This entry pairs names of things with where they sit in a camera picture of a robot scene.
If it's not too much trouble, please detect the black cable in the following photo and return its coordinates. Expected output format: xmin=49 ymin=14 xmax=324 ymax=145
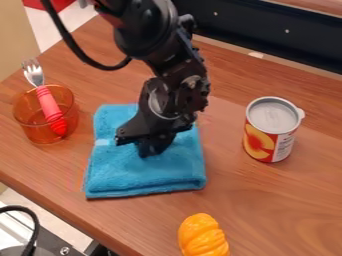
xmin=40 ymin=0 xmax=134 ymax=72

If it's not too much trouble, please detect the blue cloth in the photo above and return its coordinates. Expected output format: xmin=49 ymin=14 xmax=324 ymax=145
xmin=82 ymin=103 xmax=209 ymax=200

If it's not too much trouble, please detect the orange clear cup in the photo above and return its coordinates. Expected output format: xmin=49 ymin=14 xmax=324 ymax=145
xmin=10 ymin=84 xmax=81 ymax=145

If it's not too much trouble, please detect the can with peach label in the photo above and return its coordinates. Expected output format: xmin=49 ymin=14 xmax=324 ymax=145
xmin=241 ymin=96 xmax=306 ymax=164

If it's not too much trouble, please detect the fork with red handle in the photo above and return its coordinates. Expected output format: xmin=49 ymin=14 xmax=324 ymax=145
xmin=21 ymin=58 xmax=70 ymax=136

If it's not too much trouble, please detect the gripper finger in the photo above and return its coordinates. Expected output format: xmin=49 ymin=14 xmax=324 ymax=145
xmin=136 ymin=132 xmax=177 ymax=159
xmin=113 ymin=134 xmax=137 ymax=147

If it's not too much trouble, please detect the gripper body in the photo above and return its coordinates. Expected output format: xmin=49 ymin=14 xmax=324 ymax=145
xmin=114 ymin=58 xmax=212 ymax=140

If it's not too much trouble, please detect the orange toy mandarin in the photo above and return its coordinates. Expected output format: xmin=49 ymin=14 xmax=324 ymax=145
xmin=176 ymin=213 xmax=232 ymax=256

